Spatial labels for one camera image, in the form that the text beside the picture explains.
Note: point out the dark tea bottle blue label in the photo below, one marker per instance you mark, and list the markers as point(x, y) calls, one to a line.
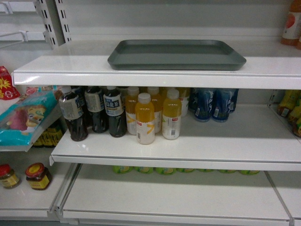
point(115, 111)

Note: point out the blue drink bottle right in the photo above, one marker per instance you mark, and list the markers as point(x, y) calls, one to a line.
point(221, 109)

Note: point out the red-lid sauce jar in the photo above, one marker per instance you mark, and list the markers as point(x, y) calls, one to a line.
point(8, 177)
point(38, 176)

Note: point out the white middle shelf board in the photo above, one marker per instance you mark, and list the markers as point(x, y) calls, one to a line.
point(253, 138)

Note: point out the white bottom shelf board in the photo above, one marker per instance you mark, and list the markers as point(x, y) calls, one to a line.
point(98, 194)

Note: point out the orange juice bottle top right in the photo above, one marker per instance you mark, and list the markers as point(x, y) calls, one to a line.
point(292, 29)

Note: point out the red-lid sauce jar right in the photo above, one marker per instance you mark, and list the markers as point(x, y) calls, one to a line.
point(38, 176)

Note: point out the blue drink bottle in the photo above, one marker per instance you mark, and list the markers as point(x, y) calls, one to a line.
point(204, 104)
point(221, 109)

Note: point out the grey-green rectangular serving tray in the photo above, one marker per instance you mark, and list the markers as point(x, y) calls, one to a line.
point(212, 55)

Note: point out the red snack pouch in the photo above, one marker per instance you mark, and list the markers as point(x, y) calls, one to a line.
point(7, 90)

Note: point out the yellow juice bottle right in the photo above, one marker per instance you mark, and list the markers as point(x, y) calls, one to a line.
point(172, 113)

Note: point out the yellow juice bottle front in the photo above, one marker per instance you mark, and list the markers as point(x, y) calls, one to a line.
point(145, 119)

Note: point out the dark tea bottle front left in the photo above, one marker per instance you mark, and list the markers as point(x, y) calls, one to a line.
point(73, 114)

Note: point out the red-lid sauce jar left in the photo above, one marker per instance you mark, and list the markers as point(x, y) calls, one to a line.
point(8, 177)

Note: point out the yellow juice bottle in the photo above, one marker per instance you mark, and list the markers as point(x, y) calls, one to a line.
point(131, 101)
point(145, 119)
point(172, 113)

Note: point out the teal snack bag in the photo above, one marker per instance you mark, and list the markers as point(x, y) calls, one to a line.
point(19, 122)

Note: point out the yellow juice bottle back left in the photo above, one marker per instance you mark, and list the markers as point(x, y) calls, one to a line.
point(131, 101)

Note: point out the white slotted shelf upright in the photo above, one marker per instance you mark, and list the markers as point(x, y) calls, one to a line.
point(53, 14)

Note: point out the dark tea bottle middle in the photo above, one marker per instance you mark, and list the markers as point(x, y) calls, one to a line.
point(96, 108)

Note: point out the yellow-green tea bottles right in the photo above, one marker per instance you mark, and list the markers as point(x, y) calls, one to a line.
point(290, 108)

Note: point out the blue drink bottle left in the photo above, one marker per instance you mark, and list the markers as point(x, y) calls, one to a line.
point(204, 104)

